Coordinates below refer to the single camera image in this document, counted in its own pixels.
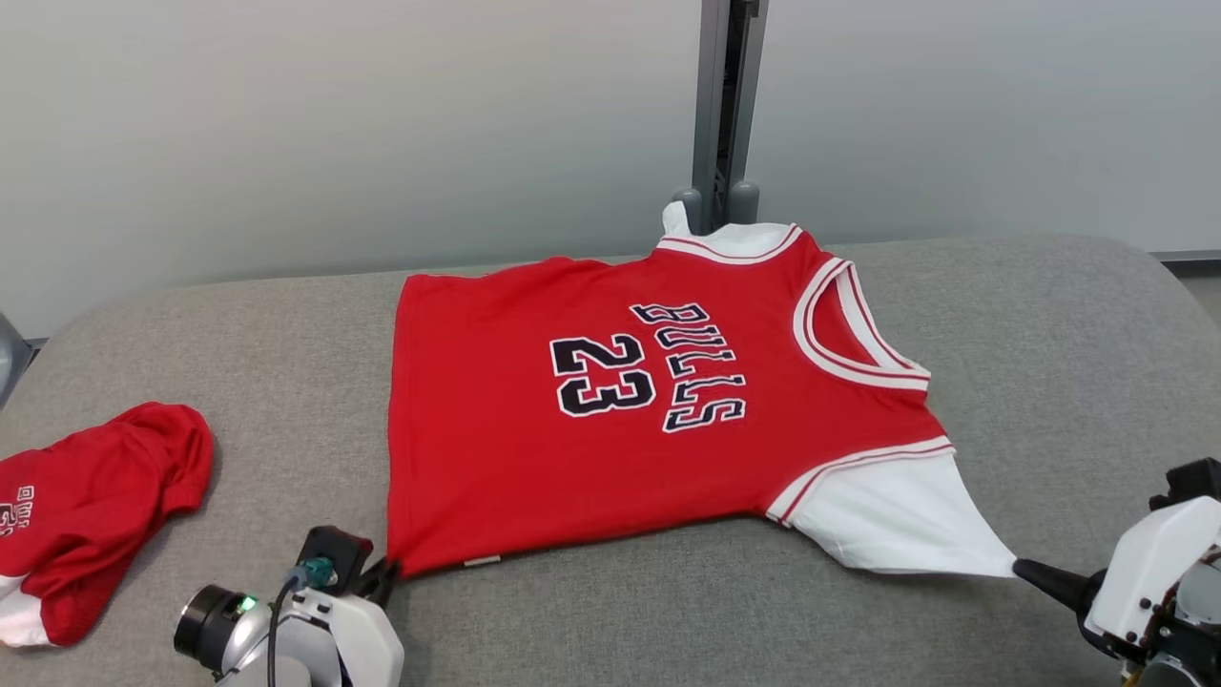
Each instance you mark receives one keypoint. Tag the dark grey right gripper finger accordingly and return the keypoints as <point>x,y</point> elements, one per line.
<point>1059,580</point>

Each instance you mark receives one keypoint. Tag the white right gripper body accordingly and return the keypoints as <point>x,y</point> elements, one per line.
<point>1159,553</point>

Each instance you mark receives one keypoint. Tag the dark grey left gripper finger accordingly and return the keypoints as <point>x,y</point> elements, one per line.
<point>382,584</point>

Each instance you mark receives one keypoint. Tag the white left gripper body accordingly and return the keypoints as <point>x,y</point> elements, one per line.
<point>343,649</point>

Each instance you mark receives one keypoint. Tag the red Bulls jersey white sleeves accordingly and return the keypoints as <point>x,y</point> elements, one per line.
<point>534,458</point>

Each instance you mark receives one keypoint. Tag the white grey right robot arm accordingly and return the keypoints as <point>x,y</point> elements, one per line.
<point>1197,620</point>

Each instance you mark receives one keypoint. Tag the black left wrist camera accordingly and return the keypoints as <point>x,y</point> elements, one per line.
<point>334,558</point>

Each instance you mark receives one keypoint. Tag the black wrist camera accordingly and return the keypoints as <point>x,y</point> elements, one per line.
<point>334,558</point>
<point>1192,482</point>

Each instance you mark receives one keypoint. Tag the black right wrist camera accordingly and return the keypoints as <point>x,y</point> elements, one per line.
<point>1192,482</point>

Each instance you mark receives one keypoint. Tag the grey metal frame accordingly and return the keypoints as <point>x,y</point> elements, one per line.
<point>10,358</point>

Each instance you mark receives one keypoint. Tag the grey partition post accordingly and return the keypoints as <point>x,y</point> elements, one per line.
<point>713,95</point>

